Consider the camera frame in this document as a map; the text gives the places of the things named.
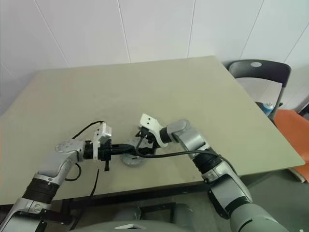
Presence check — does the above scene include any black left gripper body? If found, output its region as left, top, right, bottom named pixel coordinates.
left=98, top=143, right=114, bottom=172

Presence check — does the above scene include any orange chair seat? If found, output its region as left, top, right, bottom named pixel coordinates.
left=274, top=110, right=309, bottom=183

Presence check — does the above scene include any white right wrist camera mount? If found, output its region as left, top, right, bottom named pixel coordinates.
left=139, top=113, right=169, bottom=148

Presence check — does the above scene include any black metal table frame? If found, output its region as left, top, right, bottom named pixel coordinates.
left=60, top=182, right=213, bottom=223

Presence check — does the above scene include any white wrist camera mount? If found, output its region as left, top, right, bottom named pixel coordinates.
left=92, top=122, right=113, bottom=162
left=139, top=113, right=169, bottom=148

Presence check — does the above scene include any silver finned motor cover plate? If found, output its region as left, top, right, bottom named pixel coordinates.
left=120, top=138, right=147, bottom=166

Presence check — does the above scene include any grey robot torso shell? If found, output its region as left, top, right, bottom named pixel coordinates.
left=72, top=218, right=188, bottom=232

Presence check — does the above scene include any blue bottle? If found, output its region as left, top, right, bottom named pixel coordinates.
left=262, top=101, right=275, bottom=116

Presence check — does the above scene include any dark grey rounded hump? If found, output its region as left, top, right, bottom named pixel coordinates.
left=117, top=205, right=142, bottom=222
left=169, top=203, right=194, bottom=228

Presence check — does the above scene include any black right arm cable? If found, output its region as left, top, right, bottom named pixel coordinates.
left=135, top=135, right=242, bottom=179

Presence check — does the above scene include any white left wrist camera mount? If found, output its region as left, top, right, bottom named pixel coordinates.
left=92, top=122, right=113, bottom=162

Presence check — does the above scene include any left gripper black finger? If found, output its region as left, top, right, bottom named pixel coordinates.
left=111, top=149, right=136, bottom=156
left=111, top=143, right=137, bottom=151

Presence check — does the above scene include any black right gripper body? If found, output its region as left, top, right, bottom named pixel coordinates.
left=136, top=126, right=158, bottom=155

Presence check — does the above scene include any black plastic chair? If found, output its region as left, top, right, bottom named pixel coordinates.
left=224, top=59, right=292, bottom=123

